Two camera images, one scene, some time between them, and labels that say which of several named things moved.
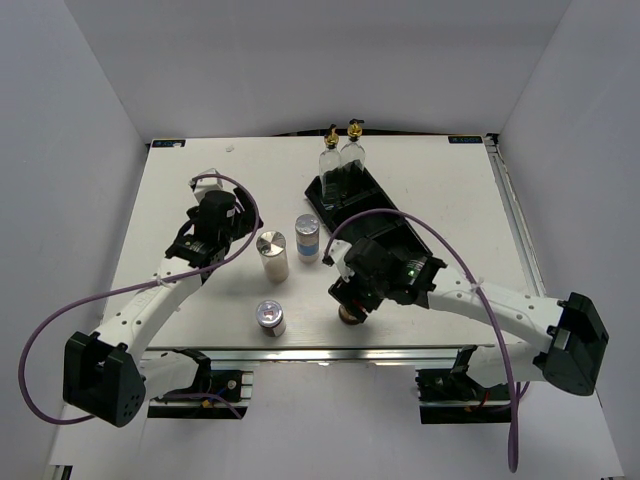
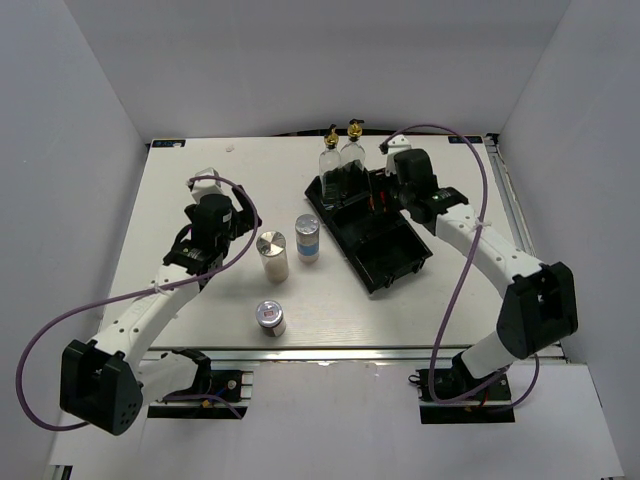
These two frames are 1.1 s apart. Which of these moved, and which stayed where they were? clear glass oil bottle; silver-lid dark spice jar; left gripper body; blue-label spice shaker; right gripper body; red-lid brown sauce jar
Moved: right gripper body; red-lid brown sauce jar
Stayed: blue-label spice shaker; silver-lid dark spice jar; clear glass oil bottle; left gripper body
